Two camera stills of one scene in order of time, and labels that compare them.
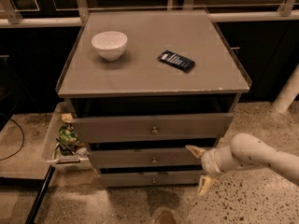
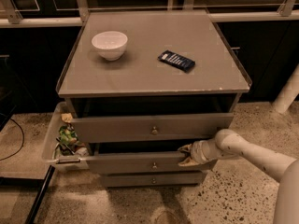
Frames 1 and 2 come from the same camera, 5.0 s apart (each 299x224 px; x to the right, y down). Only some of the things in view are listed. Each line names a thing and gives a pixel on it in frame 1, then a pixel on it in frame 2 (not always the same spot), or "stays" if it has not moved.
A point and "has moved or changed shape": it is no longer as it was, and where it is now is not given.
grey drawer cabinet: (144, 87) stays
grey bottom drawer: (152, 179) stays
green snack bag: (67, 134) stays
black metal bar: (32, 217) stays
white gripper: (209, 163) → (197, 153)
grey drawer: (144, 158) has moved or changed shape
